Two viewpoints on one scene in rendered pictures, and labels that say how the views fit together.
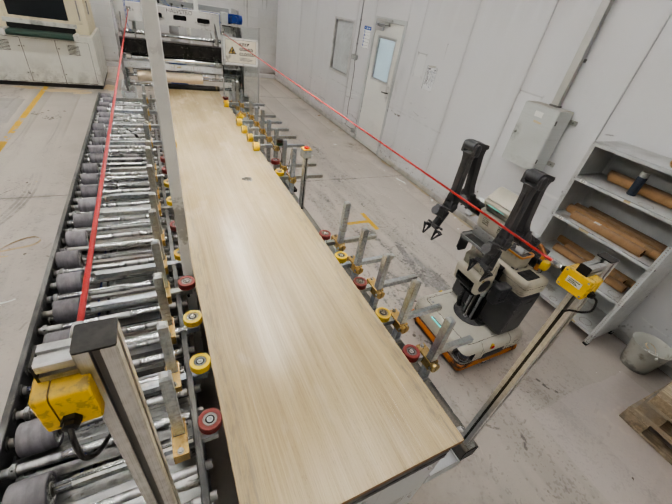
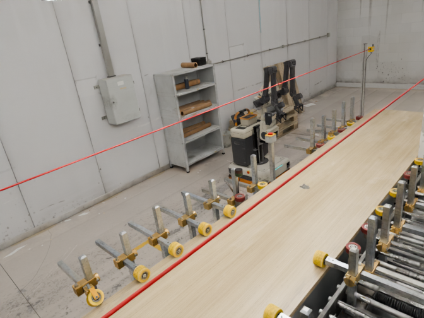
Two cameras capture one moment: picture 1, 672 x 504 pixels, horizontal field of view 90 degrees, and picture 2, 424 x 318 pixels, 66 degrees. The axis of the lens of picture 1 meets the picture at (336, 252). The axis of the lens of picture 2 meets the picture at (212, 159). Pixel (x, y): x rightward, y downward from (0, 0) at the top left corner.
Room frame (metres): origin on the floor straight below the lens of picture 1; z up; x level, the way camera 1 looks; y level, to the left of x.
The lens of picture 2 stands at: (3.63, 2.85, 2.16)
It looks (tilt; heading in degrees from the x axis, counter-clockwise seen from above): 22 degrees down; 257
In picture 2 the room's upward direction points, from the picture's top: 8 degrees counter-clockwise
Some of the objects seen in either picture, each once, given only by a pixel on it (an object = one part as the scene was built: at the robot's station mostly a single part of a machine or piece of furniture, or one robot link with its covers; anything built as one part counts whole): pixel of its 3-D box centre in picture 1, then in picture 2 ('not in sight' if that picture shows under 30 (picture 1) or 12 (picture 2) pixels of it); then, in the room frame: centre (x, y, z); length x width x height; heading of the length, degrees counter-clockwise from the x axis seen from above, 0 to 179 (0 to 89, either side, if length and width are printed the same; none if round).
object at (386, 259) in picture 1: (378, 287); (334, 129); (1.47, -0.28, 0.87); 0.04 x 0.04 x 0.48; 31
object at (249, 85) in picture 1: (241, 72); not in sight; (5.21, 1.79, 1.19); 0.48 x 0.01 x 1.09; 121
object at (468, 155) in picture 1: (460, 177); (273, 86); (2.00, -0.67, 1.40); 0.11 x 0.06 x 0.43; 32
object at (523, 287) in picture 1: (494, 282); (251, 139); (2.11, -1.26, 0.59); 0.55 x 0.34 x 0.83; 31
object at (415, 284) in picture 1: (404, 314); (343, 121); (1.26, -0.41, 0.90); 0.04 x 0.04 x 0.48; 31
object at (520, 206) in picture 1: (517, 211); (292, 78); (1.64, -0.90, 1.40); 0.11 x 0.06 x 0.43; 31
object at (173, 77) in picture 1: (187, 78); not in sight; (4.92, 2.45, 1.05); 1.43 x 0.12 x 0.12; 121
